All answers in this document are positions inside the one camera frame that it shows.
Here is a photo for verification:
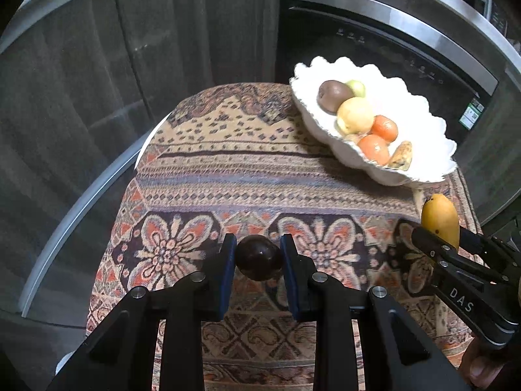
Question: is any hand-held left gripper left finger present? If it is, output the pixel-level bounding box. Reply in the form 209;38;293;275
47;233;237;391

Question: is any metal cabinet kick strip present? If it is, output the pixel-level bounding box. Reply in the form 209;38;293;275
18;128;147;318

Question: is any large orange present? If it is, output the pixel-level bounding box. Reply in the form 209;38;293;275
358;134;390;165

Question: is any dark purple plum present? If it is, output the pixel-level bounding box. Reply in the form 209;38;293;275
236;235;283;282

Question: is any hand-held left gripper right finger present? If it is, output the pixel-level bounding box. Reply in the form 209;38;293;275
280;233;473;391

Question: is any green label sticker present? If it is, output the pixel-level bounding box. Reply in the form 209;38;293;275
459;98;486;131

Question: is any small orange tangerine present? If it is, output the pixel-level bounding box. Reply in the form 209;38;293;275
370;115;399;143

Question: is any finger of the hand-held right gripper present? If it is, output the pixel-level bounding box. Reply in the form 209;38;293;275
411;226;461;264
458;228;521;282

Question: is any yellow mango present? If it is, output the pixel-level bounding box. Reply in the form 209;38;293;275
421;194;460;253

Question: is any patterned tablecloth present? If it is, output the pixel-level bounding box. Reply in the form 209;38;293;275
85;82;485;391

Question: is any white scalloped bowl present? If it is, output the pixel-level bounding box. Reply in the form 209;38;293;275
289;57;458;212

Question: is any yellow pear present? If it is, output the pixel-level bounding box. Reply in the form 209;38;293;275
336;97;375;135

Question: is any brown kiwi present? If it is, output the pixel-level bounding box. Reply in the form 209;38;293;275
317;80;356;114

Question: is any black microwave oven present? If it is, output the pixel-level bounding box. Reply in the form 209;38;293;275
482;0;514;39

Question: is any person's right hand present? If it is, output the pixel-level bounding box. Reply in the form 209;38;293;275
462;336;521;391

